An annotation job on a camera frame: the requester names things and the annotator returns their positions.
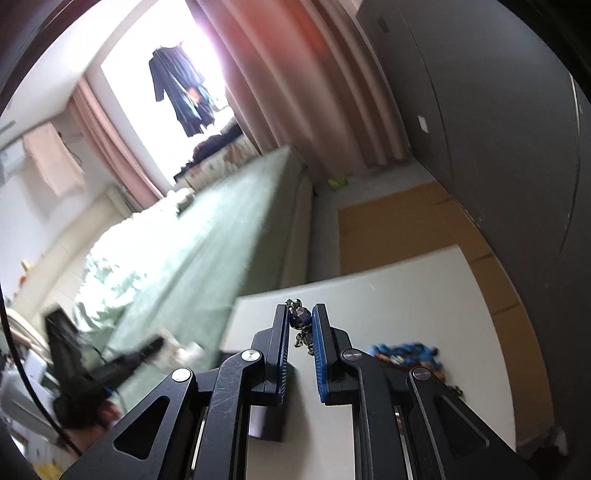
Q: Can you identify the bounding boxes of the pink curtain right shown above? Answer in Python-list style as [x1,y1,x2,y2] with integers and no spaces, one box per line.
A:
[187,1,411,182]

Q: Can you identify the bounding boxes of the pink curtain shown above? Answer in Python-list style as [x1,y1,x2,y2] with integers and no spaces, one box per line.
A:
[187,1,411,182]
[67,76,163,209]

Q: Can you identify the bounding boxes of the cardboard sheet on floor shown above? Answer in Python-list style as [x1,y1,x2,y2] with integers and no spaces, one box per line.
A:
[338,182,555,445]

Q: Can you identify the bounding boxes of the hanging dark clothes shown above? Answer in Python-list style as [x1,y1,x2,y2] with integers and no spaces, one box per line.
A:
[148,46,214,137]

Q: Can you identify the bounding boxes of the blue braided bracelet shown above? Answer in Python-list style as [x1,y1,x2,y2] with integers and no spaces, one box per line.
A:
[369,341,442,368]

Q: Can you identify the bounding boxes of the pink hanging towel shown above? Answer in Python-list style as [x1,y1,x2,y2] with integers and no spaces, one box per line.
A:
[22,122,86,197]

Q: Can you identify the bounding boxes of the floral green quilt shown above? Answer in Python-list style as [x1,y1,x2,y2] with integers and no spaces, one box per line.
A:
[73,188,195,334]

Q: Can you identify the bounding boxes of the black jewelry box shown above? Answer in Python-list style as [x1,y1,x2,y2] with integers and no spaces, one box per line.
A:
[249,405,287,442]

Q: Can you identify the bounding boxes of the floral pillow by window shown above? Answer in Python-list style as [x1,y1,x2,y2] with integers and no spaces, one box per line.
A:
[174,136,259,192]

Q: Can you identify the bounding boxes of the green bed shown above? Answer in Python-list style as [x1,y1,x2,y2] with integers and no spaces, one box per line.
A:
[77,146,311,406]

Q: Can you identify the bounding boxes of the green item on floor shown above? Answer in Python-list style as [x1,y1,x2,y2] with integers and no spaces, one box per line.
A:
[328,178,349,190]

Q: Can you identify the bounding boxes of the left hand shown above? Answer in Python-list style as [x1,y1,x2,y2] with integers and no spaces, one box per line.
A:
[66,401,122,453]

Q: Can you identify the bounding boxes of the dark grey wardrobe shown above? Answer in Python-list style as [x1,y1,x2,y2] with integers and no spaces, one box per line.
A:
[356,1,590,479]

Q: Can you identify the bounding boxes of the white wall outlet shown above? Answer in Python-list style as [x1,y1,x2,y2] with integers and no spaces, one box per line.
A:
[418,115,429,134]

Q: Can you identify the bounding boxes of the pink curtain left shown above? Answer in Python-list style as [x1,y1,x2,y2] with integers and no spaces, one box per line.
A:
[67,76,163,209]

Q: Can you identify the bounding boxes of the beige headboard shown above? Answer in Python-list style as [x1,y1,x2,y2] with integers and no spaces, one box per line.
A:
[12,186,132,317]

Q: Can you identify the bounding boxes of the black cable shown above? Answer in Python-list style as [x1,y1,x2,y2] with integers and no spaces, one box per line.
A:
[0,280,82,458]

